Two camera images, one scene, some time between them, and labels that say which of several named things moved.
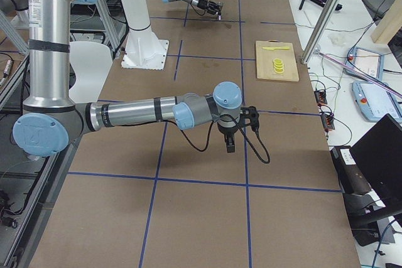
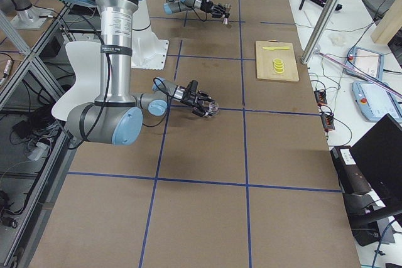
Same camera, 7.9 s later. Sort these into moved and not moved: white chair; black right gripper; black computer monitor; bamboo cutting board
Moved: black right gripper
Not moved: bamboo cutting board; white chair; black computer monitor
